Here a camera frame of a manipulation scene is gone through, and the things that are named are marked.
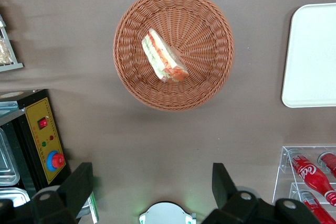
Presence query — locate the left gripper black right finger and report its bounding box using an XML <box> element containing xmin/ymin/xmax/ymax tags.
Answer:
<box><xmin>201</xmin><ymin>163</ymin><xmax>321</xmax><ymax>224</ymax></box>

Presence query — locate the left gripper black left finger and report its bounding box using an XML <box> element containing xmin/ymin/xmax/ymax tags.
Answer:
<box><xmin>0</xmin><ymin>162</ymin><xmax>94</xmax><ymax>224</ymax></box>

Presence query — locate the triangle sandwich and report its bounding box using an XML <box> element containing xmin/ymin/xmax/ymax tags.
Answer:
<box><xmin>141</xmin><ymin>28</ymin><xmax>190</xmax><ymax>83</ymax></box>

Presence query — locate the steel food tray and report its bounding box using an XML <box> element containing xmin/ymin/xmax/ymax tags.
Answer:
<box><xmin>0</xmin><ymin>187</ymin><xmax>31</xmax><ymax>208</ymax></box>
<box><xmin>0</xmin><ymin>126</ymin><xmax>21</xmax><ymax>187</ymax></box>

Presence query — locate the cream plastic tray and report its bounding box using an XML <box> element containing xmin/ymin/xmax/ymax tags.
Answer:
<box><xmin>281</xmin><ymin>3</ymin><xmax>336</xmax><ymax>109</ymax></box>

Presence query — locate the round brown wicker basket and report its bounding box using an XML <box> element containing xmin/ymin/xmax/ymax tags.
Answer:
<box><xmin>112</xmin><ymin>0</ymin><xmax>235</xmax><ymax>112</ymax></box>

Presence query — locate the black machine with yellow panel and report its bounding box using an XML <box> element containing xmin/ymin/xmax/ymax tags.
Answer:
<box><xmin>0</xmin><ymin>89</ymin><xmax>99</xmax><ymax>224</ymax></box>

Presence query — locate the clear acrylic bottle rack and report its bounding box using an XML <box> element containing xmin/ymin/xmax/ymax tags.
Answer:
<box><xmin>272</xmin><ymin>145</ymin><xmax>336</xmax><ymax>224</ymax></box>

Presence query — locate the red cola bottle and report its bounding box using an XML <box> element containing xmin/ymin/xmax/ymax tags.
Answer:
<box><xmin>318</xmin><ymin>152</ymin><xmax>336</xmax><ymax>179</ymax></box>
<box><xmin>298</xmin><ymin>189</ymin><xmax>336</xmax><ymax>224</ymax></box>
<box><xmin>288</xmin><ymin>154</ymin><xmax>336</xmax><ymax>207</ymax></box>

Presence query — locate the clear bag of snacks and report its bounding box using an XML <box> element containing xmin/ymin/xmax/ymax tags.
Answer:
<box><xmin>0</xmin><ymin>37</ymin><xmax>13</xmax><ymax>65</ymax></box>

